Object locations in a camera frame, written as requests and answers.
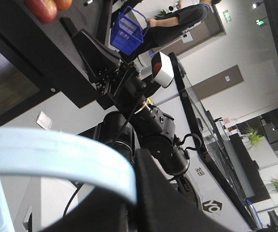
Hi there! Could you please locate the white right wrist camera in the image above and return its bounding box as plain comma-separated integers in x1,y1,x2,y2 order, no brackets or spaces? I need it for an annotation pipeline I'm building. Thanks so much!
151,52,174,88

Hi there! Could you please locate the light blue plastic basket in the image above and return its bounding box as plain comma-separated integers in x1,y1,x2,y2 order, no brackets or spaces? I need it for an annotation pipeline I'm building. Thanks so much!
0,127,137,232

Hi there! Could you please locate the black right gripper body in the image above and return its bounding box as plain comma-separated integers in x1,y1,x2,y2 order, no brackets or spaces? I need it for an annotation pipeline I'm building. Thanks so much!
96,63,153,113

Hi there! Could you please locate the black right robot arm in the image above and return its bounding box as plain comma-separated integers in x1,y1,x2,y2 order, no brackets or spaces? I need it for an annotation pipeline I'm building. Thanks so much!
71,30,199,206

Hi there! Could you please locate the person in dark shirt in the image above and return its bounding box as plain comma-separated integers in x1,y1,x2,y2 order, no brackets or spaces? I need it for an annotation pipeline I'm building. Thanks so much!
123,0,220,63

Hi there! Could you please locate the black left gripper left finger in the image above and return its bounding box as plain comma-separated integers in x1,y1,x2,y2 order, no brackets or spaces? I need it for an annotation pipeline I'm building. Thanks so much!
72,29,121,83

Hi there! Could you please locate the dark blue shopping basket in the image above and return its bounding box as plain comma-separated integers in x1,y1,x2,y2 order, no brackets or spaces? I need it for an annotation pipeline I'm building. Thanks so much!
110,6,149,55

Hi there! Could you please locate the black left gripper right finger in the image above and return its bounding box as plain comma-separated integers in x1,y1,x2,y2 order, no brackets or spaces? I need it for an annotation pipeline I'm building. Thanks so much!
44,149,228,232

